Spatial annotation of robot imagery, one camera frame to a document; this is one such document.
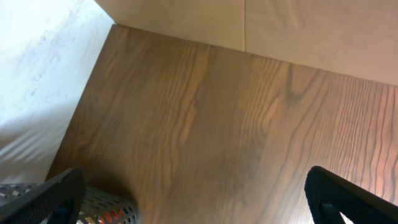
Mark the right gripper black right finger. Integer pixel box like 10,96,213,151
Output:
304,166,397,224

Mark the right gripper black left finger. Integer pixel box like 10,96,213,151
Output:
1,169,86,224

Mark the grey plastic lattice basket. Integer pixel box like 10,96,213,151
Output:
1,183,142,224

